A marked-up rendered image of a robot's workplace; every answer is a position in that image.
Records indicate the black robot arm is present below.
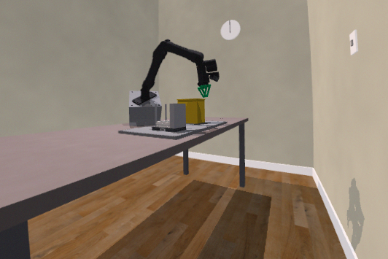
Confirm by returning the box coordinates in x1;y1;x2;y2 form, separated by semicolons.
132;39;220;105

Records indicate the yellow open bin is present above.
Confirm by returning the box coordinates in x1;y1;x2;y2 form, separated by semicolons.
177;98;205;124

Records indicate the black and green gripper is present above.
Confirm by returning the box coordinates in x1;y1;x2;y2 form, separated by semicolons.
198;72;211;98

